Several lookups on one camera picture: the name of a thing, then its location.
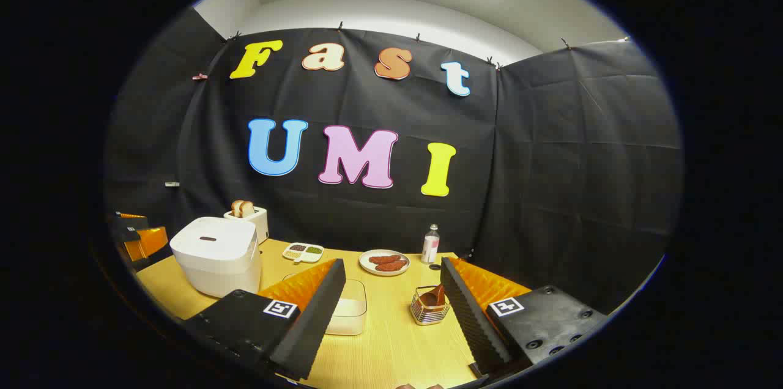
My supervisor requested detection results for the white round plate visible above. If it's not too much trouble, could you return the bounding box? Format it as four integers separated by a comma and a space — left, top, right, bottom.
358, 249, 411, 277

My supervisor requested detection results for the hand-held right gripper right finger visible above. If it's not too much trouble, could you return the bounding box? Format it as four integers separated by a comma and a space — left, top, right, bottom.
440, 256, 607, 377

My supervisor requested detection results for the brown wooden spoon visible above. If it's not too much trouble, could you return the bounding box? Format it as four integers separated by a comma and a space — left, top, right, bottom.
420, 283, 447, 307

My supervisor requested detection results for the clear glass container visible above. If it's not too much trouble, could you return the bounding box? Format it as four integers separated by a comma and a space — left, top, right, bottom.
281, 273, 368, 336

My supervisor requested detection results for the white divided condiment dish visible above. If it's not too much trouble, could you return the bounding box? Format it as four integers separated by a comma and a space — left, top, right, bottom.
282, 243, 325, 265

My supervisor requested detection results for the white toaster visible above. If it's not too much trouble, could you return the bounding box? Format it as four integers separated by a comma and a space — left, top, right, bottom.
223, 206, 270, 246

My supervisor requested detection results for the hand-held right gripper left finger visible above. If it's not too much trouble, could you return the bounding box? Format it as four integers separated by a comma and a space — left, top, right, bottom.
184, 257, 347, 380

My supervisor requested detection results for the clear bottle with pink label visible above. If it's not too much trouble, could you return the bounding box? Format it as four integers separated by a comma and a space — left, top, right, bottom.
421, 224, 440, 264

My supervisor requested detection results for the wire chopstick holder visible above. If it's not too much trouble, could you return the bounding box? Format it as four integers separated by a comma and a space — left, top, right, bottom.
410, 285, 451, 326

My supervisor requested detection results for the white rice cooker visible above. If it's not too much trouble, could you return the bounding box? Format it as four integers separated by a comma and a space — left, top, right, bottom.
169, 217, 262, 299

